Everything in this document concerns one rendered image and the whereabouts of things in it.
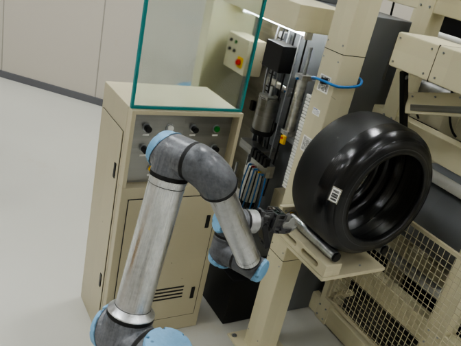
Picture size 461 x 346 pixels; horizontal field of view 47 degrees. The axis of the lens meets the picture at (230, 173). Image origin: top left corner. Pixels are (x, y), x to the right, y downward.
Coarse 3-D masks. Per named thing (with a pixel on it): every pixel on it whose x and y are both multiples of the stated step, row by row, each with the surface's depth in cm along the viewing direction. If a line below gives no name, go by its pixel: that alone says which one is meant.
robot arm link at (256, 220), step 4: (252, 212) 197; (256, 212) 198; (252, 216) 196; (256, 216) 197; (260, 216) 198; (252, 220) 195; (256, 220) 196; (260, 220) 197; (252, 224) 196; (256, 224) 196; (260, 224) 197; (252, 228) 196; (256, 228) 197; (252, 232) 198; (256, 232) 199
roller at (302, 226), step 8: (296, 216) 242; (296, 224) 239; (304, 224) 237; (304, 232) 235; (312, 232) 232; (312, 240) 230; (320, 240) 227; (320, 248) 226; (328, 248) 223; (328, 256) 222; (336, 256) 220
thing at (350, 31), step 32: (352, 0) 216; (352, 32) 218; (320, 64) 234; (352, 64) 226; (320, 96) 234; (352, 96) 235; (320, 128) 235; (288, 192) 257; (288, 256) 263; (288, 288) 274; (256, 320) 285
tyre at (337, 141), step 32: (352, 128) 208; (384, 128) 205; (320, 160) 208; (352, 160) 199; (384, 160) 202; (416, 160) 215; (320, 192) 205; (352, 192) 202; (384, 192) 248; (416, 192) 235; (320, 224) 211; (352, 224) 245; (384, 224) 240
